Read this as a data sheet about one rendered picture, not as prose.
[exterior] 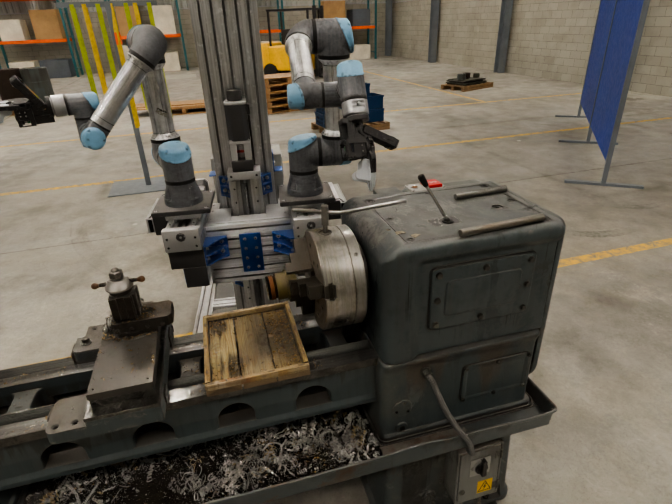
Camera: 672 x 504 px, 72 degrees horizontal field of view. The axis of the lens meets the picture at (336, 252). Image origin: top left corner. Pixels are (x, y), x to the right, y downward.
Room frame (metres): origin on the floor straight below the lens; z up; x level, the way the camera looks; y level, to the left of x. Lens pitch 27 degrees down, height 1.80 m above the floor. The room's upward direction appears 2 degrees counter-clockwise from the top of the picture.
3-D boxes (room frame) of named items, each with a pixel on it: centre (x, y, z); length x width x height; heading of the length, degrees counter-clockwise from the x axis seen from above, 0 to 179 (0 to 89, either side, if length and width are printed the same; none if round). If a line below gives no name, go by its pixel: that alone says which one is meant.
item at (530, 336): (1.37, -0.36, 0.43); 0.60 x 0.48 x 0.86; 105
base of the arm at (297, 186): (1.84, 0.12, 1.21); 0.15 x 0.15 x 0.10
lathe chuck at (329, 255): (1.25, 0.03, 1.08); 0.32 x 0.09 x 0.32; 15
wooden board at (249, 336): (1.18, 0.28, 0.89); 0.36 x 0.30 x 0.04; 15
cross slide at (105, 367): (1.11, 0.63, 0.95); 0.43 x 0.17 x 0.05; 15
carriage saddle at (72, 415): (1.08, 0.67, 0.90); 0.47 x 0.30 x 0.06; 15
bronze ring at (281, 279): (1.21, 0.17, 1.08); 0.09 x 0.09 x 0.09; 15
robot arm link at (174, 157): (1.78, 0.61, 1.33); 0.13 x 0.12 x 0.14; 30
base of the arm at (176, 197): (1.77, 0.61, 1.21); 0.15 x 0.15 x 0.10
